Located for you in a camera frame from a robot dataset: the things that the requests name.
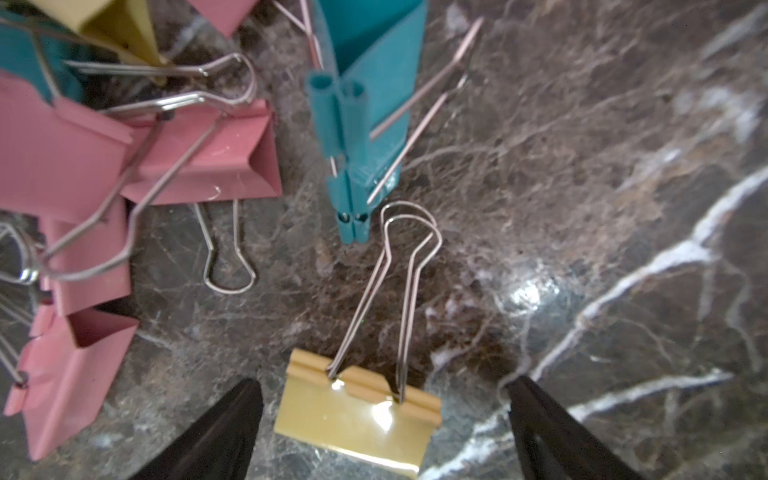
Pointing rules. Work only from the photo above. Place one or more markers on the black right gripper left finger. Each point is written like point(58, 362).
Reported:
point(219, 445)

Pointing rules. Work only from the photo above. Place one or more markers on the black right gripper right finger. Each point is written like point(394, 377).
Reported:
point(551, 444)

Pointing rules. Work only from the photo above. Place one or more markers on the yellow binder clip glossy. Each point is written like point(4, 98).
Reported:
point(354, 411)

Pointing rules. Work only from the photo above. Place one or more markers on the large pink binder clip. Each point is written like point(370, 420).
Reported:
point(199, 147)

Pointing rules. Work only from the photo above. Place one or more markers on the teal binder clip upright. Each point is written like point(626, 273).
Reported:
point(367, 110)

